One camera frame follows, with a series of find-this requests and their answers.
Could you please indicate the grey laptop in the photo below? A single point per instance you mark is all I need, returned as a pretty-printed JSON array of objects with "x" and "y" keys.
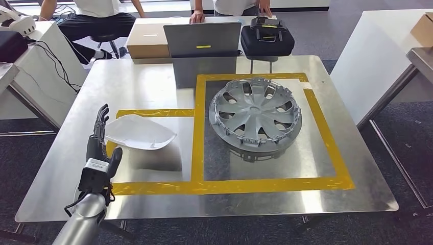
[{"x": 203, "y": 39}]

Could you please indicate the person's left hand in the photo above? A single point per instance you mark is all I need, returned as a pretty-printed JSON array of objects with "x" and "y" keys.
[{"x": 265, "y": 8}]

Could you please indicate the small yellow tape rectangle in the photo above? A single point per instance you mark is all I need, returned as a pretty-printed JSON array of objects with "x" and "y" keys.
[{"x": 152, "y": 112}]

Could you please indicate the black handheld controller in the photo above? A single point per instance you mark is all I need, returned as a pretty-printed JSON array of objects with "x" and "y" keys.
[{"x": 267, "y": 28}]

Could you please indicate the steel workbench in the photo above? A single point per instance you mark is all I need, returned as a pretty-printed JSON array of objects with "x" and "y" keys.
[{"x": 67, "y": 152}]

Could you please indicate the white VR headset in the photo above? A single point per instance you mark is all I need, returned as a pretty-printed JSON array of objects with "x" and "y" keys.
[{"x": 20, "y": 23}]

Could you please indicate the person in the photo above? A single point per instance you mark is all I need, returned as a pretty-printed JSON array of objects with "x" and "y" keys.
[
  {"x": 233, "y": 6},
  {"x": 94, "y": 25}
]

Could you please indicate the person's right hand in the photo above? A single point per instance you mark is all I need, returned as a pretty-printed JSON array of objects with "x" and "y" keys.
[{"x": 197, "y": 17}]

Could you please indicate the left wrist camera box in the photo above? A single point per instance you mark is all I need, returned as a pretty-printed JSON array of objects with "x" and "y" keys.
[{"x": 96, "y": 175}]

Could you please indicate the beige cardboard box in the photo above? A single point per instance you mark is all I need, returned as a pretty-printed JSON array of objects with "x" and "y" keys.
[{"x": 147, "y": 40}]

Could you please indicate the black stool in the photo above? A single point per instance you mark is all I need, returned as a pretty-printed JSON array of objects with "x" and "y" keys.
[{"x": 105, "y": 39}]

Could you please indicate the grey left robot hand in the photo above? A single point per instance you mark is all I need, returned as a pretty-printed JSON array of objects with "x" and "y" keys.
[{"x": 96, "y": 147}]

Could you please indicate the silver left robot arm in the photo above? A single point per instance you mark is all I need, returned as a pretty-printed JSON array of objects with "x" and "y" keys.
[{"x": 83, "y": 219}]

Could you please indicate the silver wheel hubcap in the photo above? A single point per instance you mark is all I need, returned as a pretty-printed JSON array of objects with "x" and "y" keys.
[{"x": 255, "y": 108}]

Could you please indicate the steel table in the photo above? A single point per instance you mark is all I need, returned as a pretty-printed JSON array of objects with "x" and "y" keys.
[
  {"x": 6, "y": 76},
  {"x": 419, "y": 62}
]

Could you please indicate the brown cardboard box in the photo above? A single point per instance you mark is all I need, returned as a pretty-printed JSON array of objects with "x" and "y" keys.
[{"x": 423, "y": 30}]

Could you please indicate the large yellow tape rectangle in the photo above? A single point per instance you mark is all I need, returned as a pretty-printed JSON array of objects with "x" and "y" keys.
[{"x": 324, "y": 128}]

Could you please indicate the white curved body panel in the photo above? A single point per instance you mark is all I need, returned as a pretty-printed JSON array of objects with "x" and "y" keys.
[{"x": 138, "y": 132}]

